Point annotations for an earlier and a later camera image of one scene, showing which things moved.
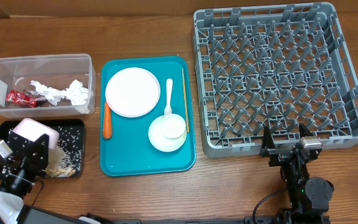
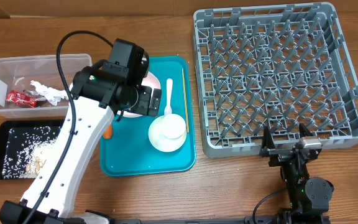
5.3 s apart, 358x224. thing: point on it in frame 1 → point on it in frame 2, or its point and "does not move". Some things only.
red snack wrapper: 25,97 does not move
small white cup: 174,126 does not move
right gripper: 278,156 does not move
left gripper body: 23,180 → 143,100
